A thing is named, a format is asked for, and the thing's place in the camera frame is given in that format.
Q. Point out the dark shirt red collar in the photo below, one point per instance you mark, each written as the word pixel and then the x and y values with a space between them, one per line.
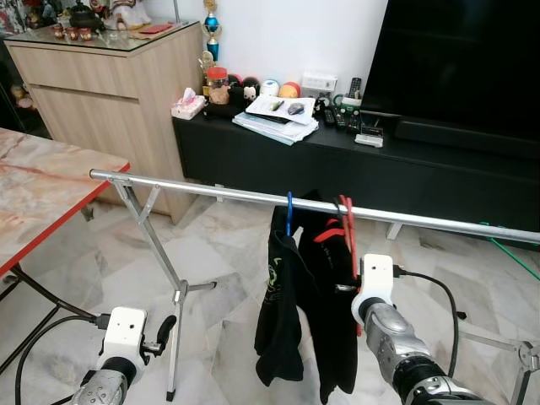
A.
pixel 333 346

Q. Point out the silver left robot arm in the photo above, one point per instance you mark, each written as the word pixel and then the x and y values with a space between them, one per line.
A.
pixel 97 390

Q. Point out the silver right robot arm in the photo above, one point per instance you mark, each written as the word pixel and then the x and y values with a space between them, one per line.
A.
pixel 395 342

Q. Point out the red clothes hanger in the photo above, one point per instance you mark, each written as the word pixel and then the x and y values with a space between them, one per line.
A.
pixel 352 245

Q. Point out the blue clothes hanger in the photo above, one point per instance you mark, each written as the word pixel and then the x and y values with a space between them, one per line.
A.
pixel 289 215

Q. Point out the black shirt green print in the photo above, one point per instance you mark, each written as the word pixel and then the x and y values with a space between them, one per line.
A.
pixel 283 329

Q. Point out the black television console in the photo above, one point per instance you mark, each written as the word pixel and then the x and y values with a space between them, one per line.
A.
pixel 295 169

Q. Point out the silver metal clothes rack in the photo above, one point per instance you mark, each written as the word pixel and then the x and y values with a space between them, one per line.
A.
pixel 211 191

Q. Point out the small white device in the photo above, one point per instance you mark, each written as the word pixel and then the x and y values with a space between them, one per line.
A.
pixel 369 141

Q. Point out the stack of white papers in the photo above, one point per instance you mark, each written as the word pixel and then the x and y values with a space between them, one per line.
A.
pixel 274 125

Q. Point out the marble table red edge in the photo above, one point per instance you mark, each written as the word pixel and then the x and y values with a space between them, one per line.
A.
pixel 42 194

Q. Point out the grey computer mouse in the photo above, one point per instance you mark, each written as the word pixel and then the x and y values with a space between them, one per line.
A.
pixel 296 109

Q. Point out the black soundbar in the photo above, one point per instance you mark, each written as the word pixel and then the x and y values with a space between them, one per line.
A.
pixel 472 139

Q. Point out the orange ball toy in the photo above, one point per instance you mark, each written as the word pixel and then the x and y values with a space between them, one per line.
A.
pixel 289 90

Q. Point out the white socket panel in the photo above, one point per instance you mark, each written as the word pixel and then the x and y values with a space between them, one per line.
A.
pixel 319 82

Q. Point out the white blue ball toy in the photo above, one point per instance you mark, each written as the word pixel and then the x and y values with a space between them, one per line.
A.
pixel 270 88

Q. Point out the pink white tissue box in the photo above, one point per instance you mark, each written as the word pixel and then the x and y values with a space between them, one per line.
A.
pixel 188 105

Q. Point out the red black round plush toy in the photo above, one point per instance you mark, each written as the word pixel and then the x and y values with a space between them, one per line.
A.
pixel 234 83

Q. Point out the light wooden cabinet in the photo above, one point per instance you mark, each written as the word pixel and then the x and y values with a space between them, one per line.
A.
pixel 101 101

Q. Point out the red lidded snack jar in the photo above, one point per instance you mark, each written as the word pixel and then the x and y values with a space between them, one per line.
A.
pixel 218 89

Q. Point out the black flat television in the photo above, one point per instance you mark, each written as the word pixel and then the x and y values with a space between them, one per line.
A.
pixel 456 59

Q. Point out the small gold trophy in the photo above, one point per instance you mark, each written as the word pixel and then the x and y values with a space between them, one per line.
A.
pixel 205 63

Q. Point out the blue gold trophy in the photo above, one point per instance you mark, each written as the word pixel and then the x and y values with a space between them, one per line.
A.
pixel 212 38

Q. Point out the red flat packet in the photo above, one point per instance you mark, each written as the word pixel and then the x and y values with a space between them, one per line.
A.
pixel 156 28

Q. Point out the white porcelain figurine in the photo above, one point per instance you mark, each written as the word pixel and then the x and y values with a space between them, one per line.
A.
pixel 126 13

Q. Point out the black teapot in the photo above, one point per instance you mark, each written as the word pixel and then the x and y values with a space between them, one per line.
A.
pixel 84 17

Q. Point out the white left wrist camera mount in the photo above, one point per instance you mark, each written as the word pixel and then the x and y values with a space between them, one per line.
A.
pixel 125 333

